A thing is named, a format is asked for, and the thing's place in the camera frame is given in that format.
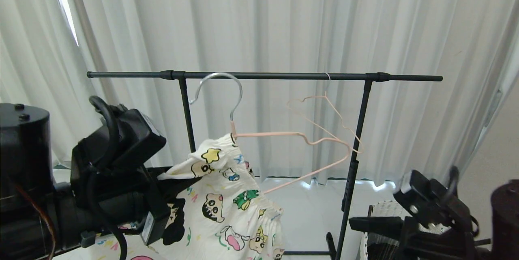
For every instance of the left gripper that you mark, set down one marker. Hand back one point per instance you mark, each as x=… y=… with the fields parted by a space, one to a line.
x=129 y=209

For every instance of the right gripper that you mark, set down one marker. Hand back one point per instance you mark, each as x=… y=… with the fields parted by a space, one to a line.
x=425 y=248

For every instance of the cream printed garment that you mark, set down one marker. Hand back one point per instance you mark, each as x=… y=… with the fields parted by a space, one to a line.
x=239 y=215

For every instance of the pink clothes hanger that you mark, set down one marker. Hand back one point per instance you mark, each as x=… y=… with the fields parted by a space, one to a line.
x=233 y=127
x=335 y=110

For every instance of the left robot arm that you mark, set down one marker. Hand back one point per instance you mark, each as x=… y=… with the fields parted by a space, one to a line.
x=24 y=150

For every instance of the white laundry basket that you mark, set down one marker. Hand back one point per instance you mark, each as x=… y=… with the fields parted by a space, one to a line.
x=385 y=208

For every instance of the black clothes rack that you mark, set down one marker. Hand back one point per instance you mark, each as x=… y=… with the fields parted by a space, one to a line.
x=284 y=76

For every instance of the white curtain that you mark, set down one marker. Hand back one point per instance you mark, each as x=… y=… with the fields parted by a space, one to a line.
x=284 y=16

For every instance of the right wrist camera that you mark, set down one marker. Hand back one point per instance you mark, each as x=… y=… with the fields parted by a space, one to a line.
x=421 y=195

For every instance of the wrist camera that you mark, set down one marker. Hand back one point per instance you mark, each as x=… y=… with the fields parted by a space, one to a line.
x=421 y=195
x=138 y=138

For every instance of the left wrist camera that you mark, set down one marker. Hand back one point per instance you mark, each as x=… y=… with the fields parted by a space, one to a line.
x=138 y=138

